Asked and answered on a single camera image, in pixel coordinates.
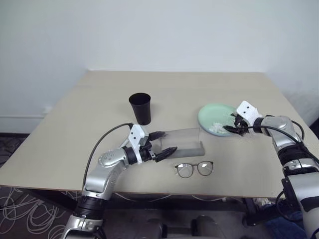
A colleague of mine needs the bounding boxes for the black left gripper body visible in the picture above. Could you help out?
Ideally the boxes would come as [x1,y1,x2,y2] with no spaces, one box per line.
[139,134,157,163]

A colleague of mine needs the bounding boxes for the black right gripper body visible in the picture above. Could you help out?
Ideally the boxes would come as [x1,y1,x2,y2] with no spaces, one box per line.
[233,114,252,136]

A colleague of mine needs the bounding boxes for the grey glasses case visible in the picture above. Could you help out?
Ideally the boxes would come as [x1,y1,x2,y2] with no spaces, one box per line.
[160,127,206,159]

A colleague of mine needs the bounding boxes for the pale green plate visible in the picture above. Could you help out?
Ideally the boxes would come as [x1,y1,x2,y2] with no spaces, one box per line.
[198,103,241,137]

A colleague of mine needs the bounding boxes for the thin dark-framed round glasses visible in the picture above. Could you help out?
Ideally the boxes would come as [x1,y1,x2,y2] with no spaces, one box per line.
[174,160,214,179]

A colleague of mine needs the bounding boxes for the black plastic cup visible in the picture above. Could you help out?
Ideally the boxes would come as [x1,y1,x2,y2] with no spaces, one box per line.
[128,92,152,125]

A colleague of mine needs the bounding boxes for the white crumpled paper bits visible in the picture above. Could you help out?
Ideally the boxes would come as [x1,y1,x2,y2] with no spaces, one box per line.
[209,113,236,133]

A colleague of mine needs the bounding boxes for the blue cloth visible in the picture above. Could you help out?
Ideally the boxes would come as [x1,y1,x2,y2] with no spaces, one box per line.
[265,216,304,239]

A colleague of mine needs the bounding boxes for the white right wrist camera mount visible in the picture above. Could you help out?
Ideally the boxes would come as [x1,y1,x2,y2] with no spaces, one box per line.
[236,100,262,127]

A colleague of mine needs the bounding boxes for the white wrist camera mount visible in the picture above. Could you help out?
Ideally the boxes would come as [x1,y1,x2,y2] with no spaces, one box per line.
[236,100,262,127]
[121,124,150,164]

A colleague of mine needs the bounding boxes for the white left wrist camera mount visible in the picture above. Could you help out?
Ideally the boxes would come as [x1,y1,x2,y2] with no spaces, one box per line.
[121,124,150,164]

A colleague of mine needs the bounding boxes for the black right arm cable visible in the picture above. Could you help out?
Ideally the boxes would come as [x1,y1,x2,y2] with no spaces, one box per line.
[245,120,306,144]

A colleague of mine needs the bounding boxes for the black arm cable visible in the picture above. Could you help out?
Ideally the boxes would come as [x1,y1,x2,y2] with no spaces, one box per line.
[245,120,306,144]
[82,122,134,192]

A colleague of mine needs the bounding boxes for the white cable under table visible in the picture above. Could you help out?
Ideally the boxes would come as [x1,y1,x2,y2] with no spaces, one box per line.
[114,192,228,203]

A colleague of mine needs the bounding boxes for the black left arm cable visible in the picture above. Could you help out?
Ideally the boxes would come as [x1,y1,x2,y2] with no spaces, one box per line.
[82,122,134,192]

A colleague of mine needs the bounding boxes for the black table frame bracket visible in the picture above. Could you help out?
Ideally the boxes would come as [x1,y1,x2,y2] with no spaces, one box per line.
[242,198,275,228]

